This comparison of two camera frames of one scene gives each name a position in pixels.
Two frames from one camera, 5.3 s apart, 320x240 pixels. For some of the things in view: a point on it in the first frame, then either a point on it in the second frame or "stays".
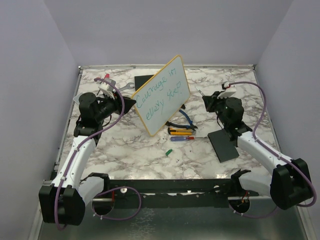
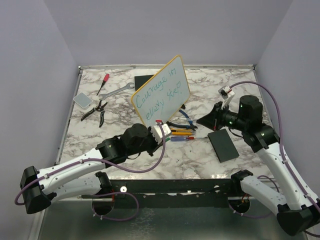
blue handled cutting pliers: [190, 126] stays
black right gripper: [210, 100] -> [215, 115]
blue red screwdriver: [183, 138] stays
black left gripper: [117, 101] -> [156, 144]
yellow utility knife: [179, 131] stays
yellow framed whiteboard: [159, 99] stays
